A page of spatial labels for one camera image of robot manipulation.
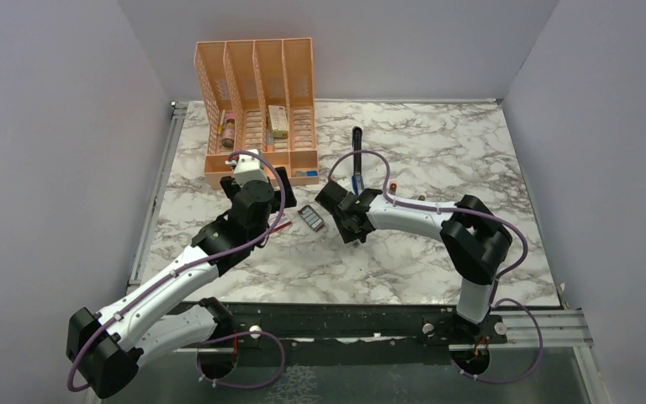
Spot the red staple box sleeve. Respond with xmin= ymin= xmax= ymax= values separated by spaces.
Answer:
xmin=273 ymin=221 xmax=292 ymax=232

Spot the staple tray with staples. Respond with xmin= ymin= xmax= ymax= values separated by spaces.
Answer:
xmin=299 ymin=205 xmax=325 ymax=232

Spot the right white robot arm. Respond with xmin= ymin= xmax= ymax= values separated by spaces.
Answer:
xmin=315 ymin=181 xmax=512 ymax=343

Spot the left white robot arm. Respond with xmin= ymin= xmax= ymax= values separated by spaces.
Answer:
xmin=66 ymin=150 xmax=297 ymax=399

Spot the yellow box in organizer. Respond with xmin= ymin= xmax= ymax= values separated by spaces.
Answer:
xmin=267 ymin=105 xmax=289 ymax=139

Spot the orange desk organizer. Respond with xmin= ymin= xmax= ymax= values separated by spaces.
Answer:
xmin=193 ymin=37 xmax=320 ymax=189

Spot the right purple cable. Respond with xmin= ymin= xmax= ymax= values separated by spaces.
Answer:
xmin=327 ymin=149 xmax=545 ymax=387

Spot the purple cable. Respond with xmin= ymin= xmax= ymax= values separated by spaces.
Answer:
xmin=327 ymin=149 xmax=545 ymax=387
xmin=66 ymin=150 xmax=289 ymax=394

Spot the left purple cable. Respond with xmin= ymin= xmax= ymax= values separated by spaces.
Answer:
xmin=66 ymin=150 xmax=289 ymax=394

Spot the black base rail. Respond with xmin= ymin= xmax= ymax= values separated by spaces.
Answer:
xmin=119 ymin=300 xmax=536 ymax=369

